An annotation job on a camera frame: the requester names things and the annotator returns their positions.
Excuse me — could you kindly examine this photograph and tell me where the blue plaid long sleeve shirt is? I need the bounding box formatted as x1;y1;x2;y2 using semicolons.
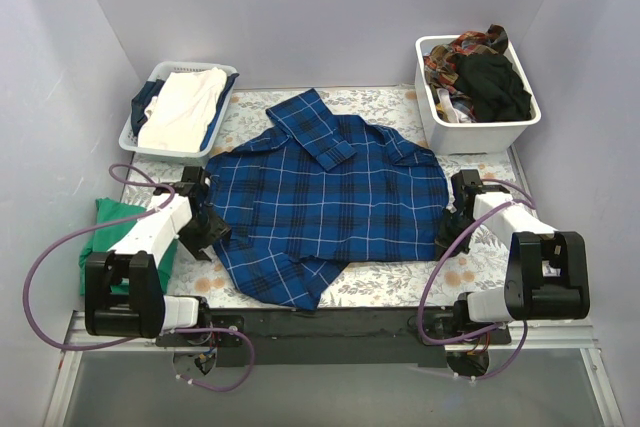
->
207;90;449;310

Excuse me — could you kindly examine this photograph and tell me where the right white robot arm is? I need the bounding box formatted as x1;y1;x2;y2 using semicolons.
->
435;170;590;345

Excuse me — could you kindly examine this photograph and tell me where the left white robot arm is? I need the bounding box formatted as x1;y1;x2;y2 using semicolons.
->
85;166;232;347

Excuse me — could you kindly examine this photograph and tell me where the white plastic bin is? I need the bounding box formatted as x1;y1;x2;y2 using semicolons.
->
415;35;542;155

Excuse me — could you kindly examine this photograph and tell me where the folded green shirt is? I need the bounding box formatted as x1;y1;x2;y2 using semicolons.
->
78;198;178;296

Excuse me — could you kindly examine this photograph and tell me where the white crumpled garment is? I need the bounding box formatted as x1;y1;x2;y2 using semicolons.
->
436;88;476;124

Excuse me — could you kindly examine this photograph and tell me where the folded white shirt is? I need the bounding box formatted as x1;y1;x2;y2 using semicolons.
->
137;67;228;153

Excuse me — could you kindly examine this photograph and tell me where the black crumpled shirt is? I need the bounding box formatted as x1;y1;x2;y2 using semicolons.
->
454;54;531;123

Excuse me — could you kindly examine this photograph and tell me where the folded navy shirt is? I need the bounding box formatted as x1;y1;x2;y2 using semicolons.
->
130;73;238;152

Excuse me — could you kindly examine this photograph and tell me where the brown plaid crumpled shirt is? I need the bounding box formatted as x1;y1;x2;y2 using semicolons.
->
423;24;509;98

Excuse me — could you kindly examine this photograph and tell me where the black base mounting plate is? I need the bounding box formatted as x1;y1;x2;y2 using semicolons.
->
155;305;512;369

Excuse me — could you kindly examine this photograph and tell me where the aluminium rail frame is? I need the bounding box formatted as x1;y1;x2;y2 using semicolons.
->
41;146;626;427

